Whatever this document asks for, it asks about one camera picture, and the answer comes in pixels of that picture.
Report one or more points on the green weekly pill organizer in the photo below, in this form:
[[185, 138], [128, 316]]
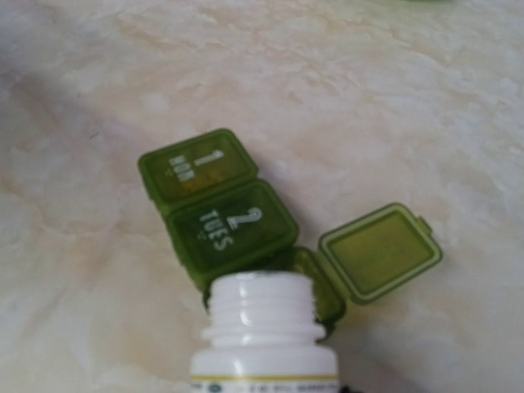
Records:
[[222, 218]]

